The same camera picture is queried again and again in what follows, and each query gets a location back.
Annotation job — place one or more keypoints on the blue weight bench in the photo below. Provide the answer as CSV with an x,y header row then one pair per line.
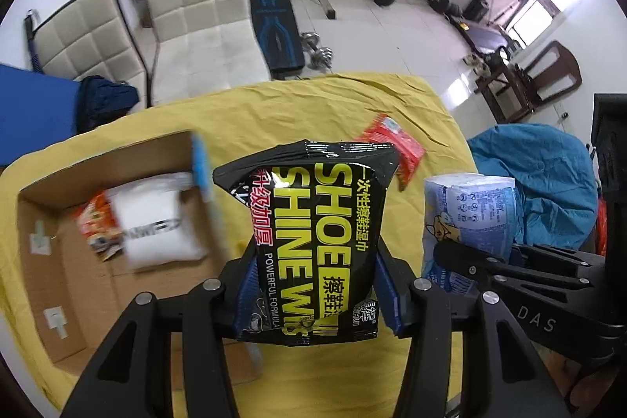
x,y
279,38

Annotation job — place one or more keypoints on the white pillow pack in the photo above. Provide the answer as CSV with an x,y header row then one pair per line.
x,y
156,229

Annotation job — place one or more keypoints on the beige quilted chair right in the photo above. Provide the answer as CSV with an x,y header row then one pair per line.
x,y
203,46

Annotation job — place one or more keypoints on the blue mat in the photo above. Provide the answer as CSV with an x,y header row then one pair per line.
x,y
36,110

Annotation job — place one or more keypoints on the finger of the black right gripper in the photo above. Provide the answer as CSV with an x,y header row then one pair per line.
x,y
544,256
473,263

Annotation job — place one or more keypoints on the dark wooden chair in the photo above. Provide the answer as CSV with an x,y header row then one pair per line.
x,y
553,74

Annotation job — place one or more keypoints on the black shoe shine wipes pack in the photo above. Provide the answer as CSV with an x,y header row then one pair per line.
x,y
316,213

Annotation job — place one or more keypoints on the teal blanket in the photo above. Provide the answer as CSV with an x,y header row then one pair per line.
x,y
555,185

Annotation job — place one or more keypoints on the yellow tablecloth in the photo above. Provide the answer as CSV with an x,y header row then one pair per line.
x,y
231,124

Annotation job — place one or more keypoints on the beige quilted chair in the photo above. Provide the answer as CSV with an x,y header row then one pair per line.
x,y
92,37
203,46

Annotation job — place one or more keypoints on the dark blue cloth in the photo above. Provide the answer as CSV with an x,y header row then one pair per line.
x,y
100,101

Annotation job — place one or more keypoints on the beige quilted chair left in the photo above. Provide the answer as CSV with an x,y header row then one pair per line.
x,y
92,37

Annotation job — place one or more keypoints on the orange snack bag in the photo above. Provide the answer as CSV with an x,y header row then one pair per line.
x,y
99,226

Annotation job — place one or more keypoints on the chrome dumbbells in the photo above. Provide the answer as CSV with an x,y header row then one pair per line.
x,y
320,58

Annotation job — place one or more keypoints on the red snack packet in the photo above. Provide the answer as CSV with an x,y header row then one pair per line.
x,y
385,130

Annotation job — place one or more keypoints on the blue tissue pack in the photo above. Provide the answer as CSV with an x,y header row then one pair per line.
x,y
472,209

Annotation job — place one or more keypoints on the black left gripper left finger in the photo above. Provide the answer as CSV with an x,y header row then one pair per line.
x,y
129,374

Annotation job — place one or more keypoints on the brown cardboard box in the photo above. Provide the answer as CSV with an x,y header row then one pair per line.
x,y
75,297

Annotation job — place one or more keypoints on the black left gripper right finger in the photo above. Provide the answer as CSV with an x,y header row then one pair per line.
x,y
468,356

